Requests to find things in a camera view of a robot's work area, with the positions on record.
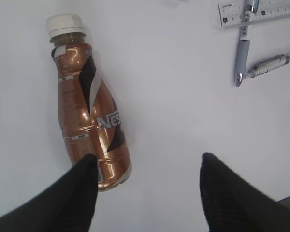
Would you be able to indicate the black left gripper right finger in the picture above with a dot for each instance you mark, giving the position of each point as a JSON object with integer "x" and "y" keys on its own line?
{"x": 231, "y": 204}

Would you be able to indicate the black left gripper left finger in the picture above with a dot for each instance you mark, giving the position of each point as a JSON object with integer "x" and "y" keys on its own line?
{"x": 66, "y": 206}

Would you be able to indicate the brown Nescafe coffee bottle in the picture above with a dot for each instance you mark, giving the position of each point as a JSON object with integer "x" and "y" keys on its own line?
{"x": 87, "y": 112}

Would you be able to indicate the grey white pen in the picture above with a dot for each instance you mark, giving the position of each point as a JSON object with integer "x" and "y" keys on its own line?
{"x": 268, "y": 65}

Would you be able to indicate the blue white pen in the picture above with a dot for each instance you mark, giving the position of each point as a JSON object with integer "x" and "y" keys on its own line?
{"x": 250, "y": 8}

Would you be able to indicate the clear plastic ruler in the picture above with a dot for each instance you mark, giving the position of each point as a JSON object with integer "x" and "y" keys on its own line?
{"x": 231, "y": 14}

